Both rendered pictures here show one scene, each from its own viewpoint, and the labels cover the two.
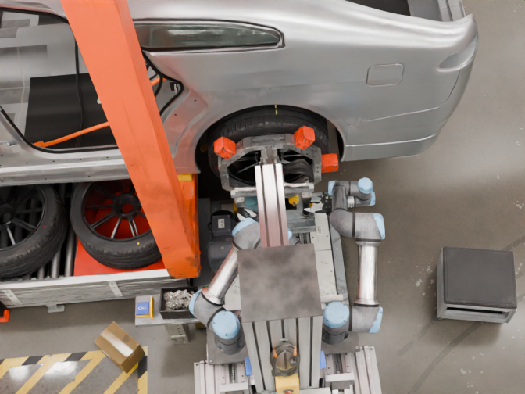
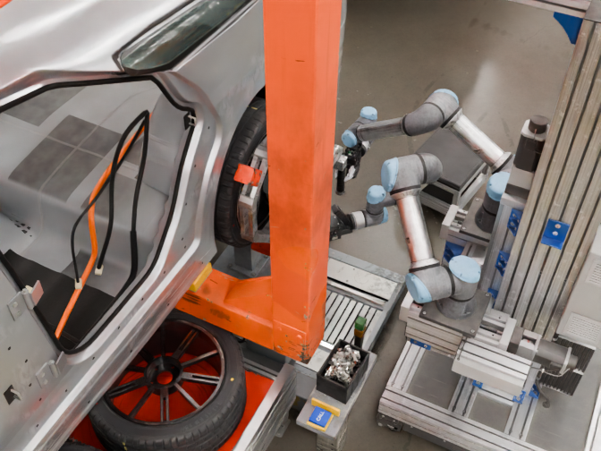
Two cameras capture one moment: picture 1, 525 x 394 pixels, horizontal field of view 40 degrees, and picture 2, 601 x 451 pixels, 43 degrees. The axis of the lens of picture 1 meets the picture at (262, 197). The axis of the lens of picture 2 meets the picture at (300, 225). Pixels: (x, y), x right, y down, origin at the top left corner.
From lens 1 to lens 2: 2.52 m
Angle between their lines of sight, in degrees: 40
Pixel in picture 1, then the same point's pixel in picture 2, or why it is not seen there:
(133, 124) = (329, 55)
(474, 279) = (451, 158)
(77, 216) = (138, 430)
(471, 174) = not seen: hidden behind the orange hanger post
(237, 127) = (241, 145)
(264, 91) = (258, 70)
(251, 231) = (407, 161)
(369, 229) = (449, 101)
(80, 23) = not seen: outside the picture
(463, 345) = not seen: hidden behind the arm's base
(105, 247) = (209, 418)
